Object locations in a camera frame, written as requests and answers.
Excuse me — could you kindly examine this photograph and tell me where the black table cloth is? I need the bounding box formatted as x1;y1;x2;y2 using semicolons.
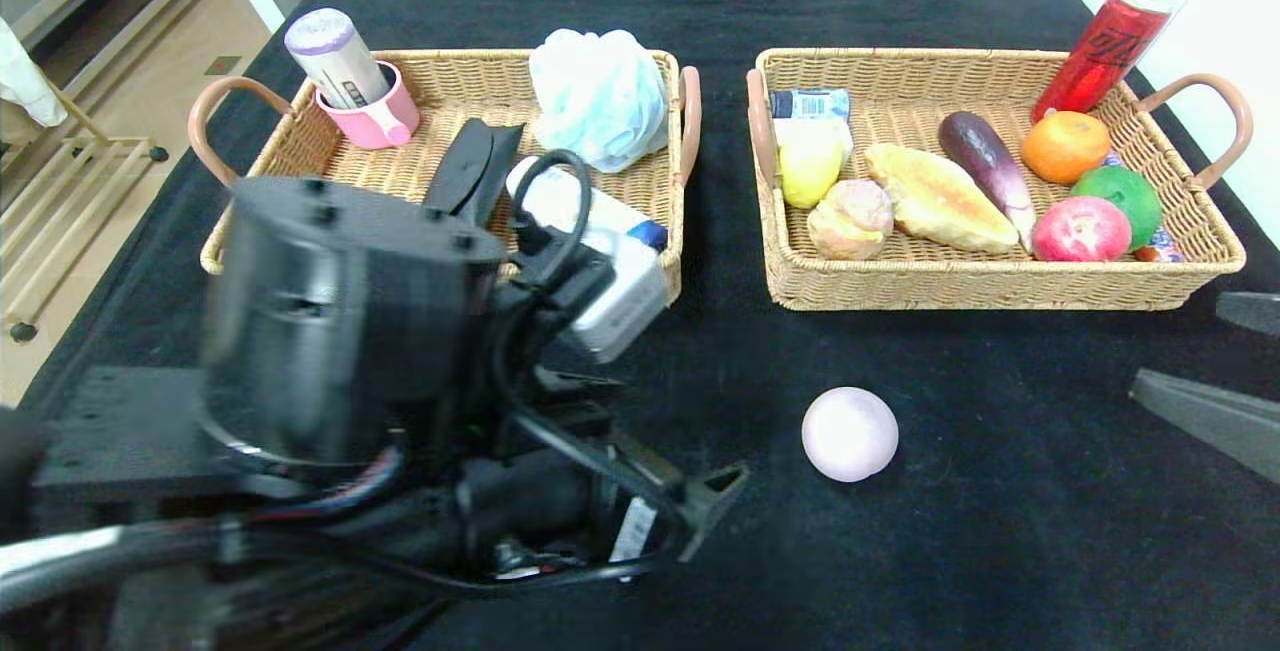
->
0;0;1280;651

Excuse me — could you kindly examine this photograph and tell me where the orange fruit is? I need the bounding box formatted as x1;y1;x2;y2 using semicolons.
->
1021;111;1113;186

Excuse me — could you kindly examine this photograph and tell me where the beige metal trolley frame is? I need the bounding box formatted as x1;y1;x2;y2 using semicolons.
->
0;81;169;344

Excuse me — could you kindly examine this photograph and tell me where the pink mug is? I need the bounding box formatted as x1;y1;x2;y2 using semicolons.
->
318;61;423;150

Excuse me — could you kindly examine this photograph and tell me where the yellow round fruit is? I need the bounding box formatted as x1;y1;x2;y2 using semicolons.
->
778;119;847;209

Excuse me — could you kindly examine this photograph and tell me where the colourful snack packet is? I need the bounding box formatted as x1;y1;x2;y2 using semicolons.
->
1100;153;1183;264

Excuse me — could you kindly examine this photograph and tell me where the small blue labelled bottle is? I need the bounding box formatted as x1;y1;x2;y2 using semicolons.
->
770;89;851;122

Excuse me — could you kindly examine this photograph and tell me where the white shampoo bottle blue cap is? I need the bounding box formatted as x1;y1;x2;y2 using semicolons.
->
505;156;669;254

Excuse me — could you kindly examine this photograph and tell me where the light blue bath pouf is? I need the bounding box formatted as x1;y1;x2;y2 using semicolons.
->
528;28;671;174

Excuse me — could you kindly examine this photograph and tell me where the white tube with purple cap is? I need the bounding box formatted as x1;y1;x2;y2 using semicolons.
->
285;8;393;110

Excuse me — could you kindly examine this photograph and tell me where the pale purple round ball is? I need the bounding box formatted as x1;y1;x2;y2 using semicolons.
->
802;387;899;483

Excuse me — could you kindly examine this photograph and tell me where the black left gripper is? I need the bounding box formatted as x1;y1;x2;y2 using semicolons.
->
459;425;751;585

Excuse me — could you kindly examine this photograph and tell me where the golden bread loaf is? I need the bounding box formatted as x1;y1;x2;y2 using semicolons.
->
864;144;1020;254

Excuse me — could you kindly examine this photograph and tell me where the wicker basket holding food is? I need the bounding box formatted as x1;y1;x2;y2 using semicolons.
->
745;47;1254;312

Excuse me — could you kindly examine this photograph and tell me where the white hanging cloth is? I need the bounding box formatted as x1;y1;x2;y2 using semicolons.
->
0;19;69;130

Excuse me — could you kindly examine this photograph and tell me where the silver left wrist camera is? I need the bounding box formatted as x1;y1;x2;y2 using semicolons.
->
560;221;669;364

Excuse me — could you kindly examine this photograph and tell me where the red peach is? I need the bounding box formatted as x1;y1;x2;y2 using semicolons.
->
1032;196;1133;263

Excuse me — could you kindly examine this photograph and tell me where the red soda can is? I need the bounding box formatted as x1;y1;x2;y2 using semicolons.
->
1030;0;1173;124

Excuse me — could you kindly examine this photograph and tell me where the small white juice carton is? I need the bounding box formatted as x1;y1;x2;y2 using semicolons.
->
774;117;855;164

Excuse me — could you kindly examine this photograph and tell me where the black curved plastic piece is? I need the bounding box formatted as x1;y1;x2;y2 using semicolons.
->
425;118;526;227

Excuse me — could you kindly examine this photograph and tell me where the cream puff pastry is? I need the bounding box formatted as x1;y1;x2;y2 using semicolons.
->
806;179;894;262

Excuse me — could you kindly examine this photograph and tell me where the wicker basket holding pink mug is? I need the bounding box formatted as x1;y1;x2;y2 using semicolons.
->
188;49;703;315

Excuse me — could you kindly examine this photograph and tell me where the black left camera cable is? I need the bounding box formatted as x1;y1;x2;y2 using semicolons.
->
508;149;693;597

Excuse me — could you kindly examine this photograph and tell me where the purple eggplant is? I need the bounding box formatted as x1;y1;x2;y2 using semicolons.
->
938;111;1037;254

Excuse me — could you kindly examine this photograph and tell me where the green round fruit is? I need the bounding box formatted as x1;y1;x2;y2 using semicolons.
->
1070;166;1163;242

